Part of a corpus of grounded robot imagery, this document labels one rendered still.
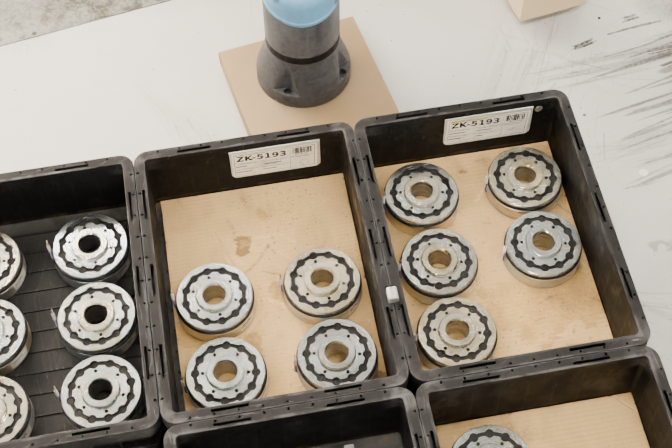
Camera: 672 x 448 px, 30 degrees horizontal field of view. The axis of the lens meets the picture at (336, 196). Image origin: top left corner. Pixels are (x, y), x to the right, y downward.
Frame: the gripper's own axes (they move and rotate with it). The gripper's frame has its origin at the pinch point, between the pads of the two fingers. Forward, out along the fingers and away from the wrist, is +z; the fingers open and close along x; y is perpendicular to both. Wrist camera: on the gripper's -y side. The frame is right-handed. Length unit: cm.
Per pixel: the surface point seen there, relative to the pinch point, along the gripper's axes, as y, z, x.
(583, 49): 15.8, 7.0, 2.2
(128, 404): 59, -9, -84
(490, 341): 67, -9, -38
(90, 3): -89, 78, -69
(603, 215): 57, -15, -19
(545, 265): 59, -9, -27
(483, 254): 53, -6, -33
